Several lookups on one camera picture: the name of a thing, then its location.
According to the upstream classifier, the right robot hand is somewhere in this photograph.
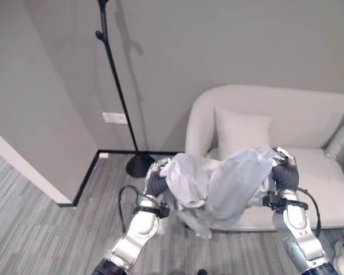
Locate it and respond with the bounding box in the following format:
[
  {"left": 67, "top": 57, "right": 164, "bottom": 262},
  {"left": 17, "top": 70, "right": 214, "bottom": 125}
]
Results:
[{"left": 271, "top": 146, "right": 300, "bottom": 192}]

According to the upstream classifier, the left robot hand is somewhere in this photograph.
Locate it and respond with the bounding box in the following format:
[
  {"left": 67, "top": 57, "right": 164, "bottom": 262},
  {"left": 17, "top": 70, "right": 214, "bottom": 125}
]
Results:
[{"left": 144, "top": 156, "right": 173, "bottom": 199}]

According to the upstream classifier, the light blue garment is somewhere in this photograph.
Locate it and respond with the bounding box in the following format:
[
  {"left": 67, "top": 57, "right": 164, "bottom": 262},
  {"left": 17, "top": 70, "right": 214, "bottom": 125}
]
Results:
[{"left": 157, "top": 146, "right": 282, "bottom": 239}]

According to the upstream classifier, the light grey sofa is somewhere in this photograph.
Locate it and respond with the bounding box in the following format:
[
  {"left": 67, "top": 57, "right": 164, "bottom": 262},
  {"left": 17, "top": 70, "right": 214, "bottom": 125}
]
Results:
[{"left": 185, "top": 84, "right": 344, "bottom": 232}]

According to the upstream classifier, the black coat rack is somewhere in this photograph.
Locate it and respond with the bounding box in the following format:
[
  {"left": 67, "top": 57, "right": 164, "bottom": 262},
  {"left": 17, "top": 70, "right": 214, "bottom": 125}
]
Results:
[{"left": 95, "top": 0, "right": 157, "bottom": 178}]

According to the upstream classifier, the light grey square cushion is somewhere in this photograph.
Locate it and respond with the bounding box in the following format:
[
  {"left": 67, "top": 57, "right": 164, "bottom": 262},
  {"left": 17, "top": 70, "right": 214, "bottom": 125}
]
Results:
[{"left": 214, "top": 107, "right": 273, "bottom": 160}]

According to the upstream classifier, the grey-blue textured cushion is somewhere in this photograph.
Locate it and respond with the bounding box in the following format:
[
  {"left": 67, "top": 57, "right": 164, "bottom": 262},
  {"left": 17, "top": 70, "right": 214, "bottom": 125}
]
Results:
[{"left": 324, "top": 111, "right": 344, "bottom": 160}]

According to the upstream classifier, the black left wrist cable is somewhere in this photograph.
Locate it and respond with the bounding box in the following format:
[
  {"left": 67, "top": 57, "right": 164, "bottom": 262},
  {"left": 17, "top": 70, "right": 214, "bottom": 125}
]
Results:
[{"left": 119, "top": 185, "right": 146, "bottom": 233}]

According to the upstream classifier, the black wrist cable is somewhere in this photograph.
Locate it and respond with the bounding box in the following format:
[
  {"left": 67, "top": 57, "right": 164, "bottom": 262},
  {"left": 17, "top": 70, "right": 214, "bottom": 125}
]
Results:
[
  {"left": 296, "top": 187, "right": 322, "bottom": 237},
  {"left": 119, "top": 185, "right": 146, "bottom": 233}
]

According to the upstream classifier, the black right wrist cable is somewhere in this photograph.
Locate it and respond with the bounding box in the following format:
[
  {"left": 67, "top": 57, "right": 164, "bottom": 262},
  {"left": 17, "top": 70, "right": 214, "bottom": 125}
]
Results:
[{"left": 296, "top": 187, "right": 322, "bottom": 237}]

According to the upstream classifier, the white wall socket plate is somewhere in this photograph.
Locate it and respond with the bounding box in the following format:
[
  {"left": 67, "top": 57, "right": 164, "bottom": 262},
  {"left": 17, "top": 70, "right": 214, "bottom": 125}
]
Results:
[{"left": 101, "top": 112, "right": 128, "bottom": 125}]

